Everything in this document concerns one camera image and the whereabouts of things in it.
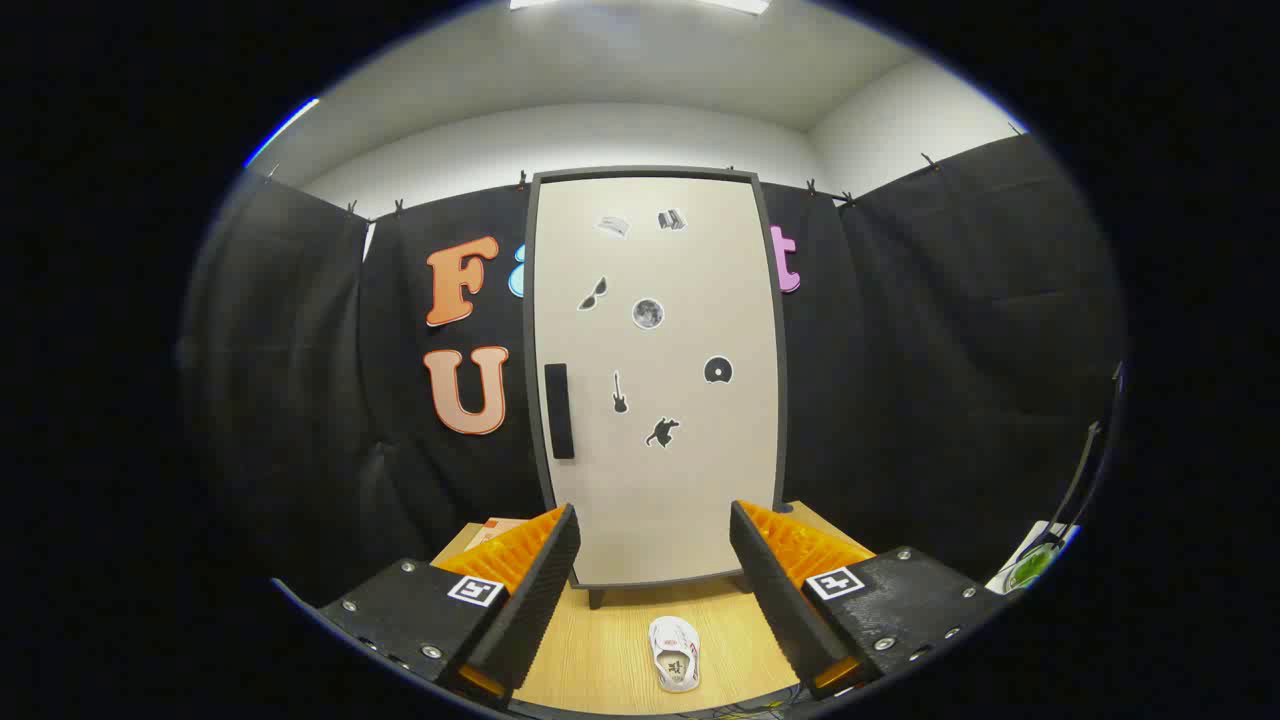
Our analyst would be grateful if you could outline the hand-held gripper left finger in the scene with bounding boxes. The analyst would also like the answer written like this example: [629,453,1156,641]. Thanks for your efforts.
[318,503,582,706]

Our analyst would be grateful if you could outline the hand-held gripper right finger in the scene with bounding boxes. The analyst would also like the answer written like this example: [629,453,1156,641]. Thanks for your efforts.
[729,500,1006,701]

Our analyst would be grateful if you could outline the grey shoe cabinet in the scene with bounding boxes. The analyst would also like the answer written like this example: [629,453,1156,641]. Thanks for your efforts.
[522,165,791,611]

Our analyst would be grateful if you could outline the white canvas shoe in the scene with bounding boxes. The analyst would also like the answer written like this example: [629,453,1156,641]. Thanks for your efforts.
[648,616,701,694]

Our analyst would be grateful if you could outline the beige cover book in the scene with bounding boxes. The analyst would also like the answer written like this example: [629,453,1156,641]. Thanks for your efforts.
[465,517,536,551]

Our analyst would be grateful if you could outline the white board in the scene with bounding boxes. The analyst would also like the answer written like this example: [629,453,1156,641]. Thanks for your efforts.
[985,520,1081,596]

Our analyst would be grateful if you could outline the green round object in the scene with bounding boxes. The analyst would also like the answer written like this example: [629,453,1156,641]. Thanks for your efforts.
[1005,545,1057,591]

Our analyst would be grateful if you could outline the black backdrop cloth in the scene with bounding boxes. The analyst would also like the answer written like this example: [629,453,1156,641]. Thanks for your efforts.
[180,130,1126,611]

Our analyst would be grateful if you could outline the black stand bar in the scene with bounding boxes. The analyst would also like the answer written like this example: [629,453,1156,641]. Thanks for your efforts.
[1055,362,1126,546]

